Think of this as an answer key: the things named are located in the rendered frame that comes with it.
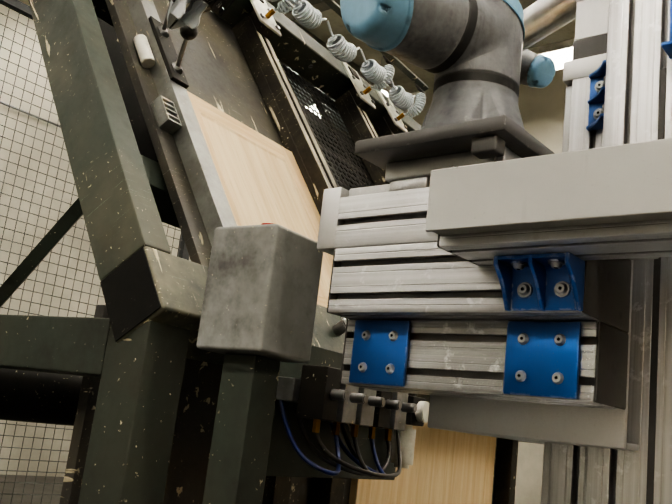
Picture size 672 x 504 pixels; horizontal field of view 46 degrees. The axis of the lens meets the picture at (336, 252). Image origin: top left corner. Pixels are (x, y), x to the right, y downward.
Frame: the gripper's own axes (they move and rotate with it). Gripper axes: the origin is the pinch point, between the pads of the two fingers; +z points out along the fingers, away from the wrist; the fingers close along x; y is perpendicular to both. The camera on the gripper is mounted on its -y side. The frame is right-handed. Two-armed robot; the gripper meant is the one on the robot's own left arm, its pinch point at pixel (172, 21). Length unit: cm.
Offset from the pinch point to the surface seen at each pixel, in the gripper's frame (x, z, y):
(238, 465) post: 2, 19, 92
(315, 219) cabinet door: 56, 17, 12
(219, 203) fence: 15.6, 15.3, 32.0
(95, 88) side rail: -13.3, 12.2, 20.7
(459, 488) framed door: 155, 60, 45
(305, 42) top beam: 74, 1, -70
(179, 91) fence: 10.8, 11.5, 1.2
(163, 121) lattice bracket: 6.5, 14.9, 11.9
